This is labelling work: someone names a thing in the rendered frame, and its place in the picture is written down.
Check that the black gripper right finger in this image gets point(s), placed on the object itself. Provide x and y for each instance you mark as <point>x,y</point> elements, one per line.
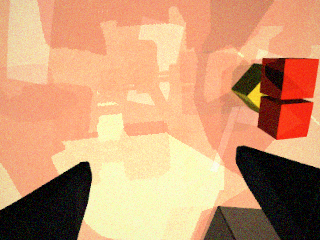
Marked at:
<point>286,190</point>

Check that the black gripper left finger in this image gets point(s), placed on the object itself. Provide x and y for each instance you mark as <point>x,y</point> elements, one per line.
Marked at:
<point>52,212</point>

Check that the red cube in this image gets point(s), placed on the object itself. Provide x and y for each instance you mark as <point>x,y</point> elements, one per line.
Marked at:
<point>284,119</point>
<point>288,78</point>

